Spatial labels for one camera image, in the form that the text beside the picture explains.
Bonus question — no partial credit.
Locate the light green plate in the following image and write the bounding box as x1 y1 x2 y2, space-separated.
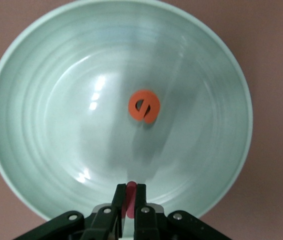
0 0 254 227

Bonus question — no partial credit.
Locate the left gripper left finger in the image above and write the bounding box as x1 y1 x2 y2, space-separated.
81 183 127 240

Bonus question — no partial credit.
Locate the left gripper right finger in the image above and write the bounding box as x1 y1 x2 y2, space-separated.
133 183 160 240

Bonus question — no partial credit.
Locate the dark red foam letter l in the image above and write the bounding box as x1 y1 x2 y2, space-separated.
125 181 138 219

